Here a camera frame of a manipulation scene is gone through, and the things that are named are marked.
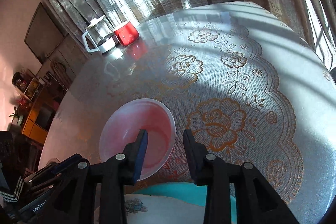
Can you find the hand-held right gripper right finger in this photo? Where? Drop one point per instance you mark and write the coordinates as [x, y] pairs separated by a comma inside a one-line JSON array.
[[193, 161]]

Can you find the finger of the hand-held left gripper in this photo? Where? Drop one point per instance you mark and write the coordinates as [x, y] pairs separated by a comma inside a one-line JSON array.
[[65, 164]]

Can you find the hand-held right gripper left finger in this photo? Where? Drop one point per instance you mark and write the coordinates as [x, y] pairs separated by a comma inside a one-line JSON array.
[[141, 158]]

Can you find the teal plate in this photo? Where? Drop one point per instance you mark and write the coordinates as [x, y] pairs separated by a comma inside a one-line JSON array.
[[170, 191]]

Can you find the red plastic bowl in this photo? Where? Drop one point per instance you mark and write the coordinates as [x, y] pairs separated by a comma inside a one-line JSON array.
[[157, 121]]

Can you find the white dragon print plate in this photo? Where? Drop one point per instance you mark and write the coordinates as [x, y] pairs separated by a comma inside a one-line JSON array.
[[162, 211]]

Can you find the green potted plant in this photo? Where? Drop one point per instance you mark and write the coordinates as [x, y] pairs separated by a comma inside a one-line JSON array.
[[16, 115]]

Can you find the orange wooden cabinet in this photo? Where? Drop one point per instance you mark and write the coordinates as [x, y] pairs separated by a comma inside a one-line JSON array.
[[36, 116]]

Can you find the gold floral lace tablecloth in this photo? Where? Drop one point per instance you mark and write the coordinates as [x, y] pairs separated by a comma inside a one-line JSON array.
[[236, 82]]

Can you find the red mug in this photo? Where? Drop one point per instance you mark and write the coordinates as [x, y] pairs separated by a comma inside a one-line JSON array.
[[127, 33]]

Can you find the glass pitcher white base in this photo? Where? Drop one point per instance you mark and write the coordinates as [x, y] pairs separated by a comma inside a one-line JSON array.
[[102, 32]]

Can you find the barred window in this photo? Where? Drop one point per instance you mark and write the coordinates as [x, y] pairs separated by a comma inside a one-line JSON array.
[[324, 16]]

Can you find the dark framed wall panel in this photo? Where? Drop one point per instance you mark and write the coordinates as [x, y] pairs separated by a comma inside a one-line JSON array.
[[43, 32]]

